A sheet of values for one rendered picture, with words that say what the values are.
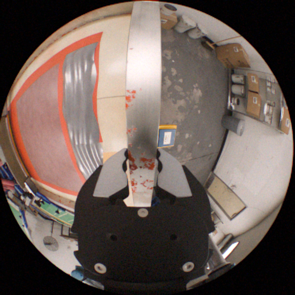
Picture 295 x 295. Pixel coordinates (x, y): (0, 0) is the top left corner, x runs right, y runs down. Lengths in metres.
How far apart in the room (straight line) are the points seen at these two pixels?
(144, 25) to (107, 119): 0.15
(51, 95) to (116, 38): 0.16
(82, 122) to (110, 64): 0.10
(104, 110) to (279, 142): 3.23
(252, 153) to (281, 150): 1.01
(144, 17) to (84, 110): 0.16
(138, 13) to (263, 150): 3.20
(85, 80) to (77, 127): 0.08
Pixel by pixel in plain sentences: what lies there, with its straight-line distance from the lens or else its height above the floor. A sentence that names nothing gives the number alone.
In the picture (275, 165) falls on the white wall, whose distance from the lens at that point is 3.27.
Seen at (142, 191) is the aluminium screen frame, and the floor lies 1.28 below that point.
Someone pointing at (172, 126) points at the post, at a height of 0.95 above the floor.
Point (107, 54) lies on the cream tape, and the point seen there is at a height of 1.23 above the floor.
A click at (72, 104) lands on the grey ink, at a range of 0.18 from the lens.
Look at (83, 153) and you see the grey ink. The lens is 0.19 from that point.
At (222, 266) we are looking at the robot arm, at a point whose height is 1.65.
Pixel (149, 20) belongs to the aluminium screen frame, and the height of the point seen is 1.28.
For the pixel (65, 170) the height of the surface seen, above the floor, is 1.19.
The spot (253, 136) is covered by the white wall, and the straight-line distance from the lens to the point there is 3.19.
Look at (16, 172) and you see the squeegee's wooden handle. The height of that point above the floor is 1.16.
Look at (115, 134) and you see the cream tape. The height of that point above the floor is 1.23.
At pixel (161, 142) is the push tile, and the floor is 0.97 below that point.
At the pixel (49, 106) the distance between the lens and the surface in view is 0.24.
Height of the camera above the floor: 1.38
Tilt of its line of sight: 57 degrees down
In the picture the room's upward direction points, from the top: 147 degrees clockwise
